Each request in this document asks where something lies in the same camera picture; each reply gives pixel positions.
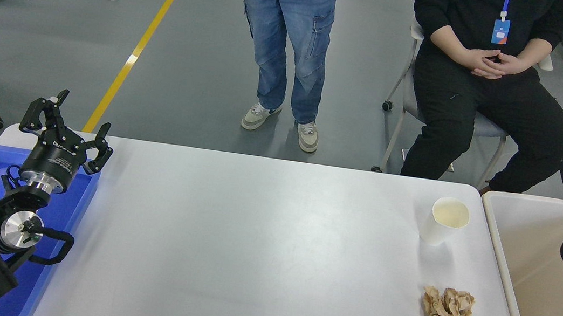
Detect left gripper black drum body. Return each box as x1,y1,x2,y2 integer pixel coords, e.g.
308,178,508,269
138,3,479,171
18,125,92,192

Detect white paper cup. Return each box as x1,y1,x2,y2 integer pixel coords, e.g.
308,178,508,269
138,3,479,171
417,194,473,251

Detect tan paper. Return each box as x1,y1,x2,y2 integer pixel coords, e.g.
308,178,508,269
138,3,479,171
420,284,477,316

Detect seated person's left hand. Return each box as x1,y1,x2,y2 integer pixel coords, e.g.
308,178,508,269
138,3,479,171
495,52,538,80

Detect seated person's right hand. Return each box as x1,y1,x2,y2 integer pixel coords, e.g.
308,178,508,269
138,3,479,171
456,44,509,82

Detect seated person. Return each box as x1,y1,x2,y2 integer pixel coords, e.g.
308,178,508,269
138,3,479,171
390,0,563,205

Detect white grey office chair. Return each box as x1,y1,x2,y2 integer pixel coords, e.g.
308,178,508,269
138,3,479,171
370,13,558,196

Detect standing person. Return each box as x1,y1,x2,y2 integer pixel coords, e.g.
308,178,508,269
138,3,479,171
204,0,344,156

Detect blue lanyard badge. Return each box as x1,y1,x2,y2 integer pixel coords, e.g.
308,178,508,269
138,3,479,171
491,0,515,46

